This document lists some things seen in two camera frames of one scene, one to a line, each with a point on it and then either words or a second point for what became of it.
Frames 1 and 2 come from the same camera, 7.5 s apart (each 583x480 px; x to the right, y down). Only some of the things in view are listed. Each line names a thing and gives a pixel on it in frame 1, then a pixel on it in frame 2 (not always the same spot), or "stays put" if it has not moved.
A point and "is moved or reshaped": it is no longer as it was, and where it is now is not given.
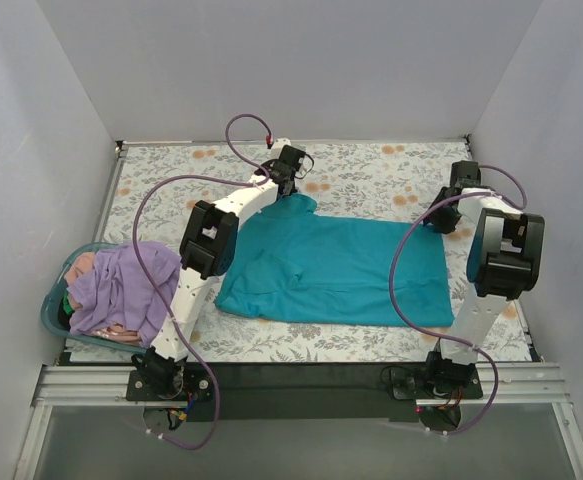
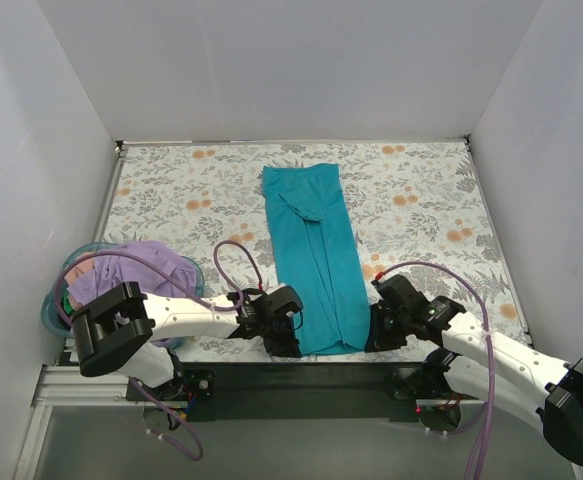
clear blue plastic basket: x=50 y=308 stays put
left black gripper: x=286 y=181 -> x=285 y=338
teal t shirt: x=292 y=264 is moved or reshaped
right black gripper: x=441 y=216 -> x=384 y=332
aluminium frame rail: x=72 y=386 stays put
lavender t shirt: x=119 y=292 stays put
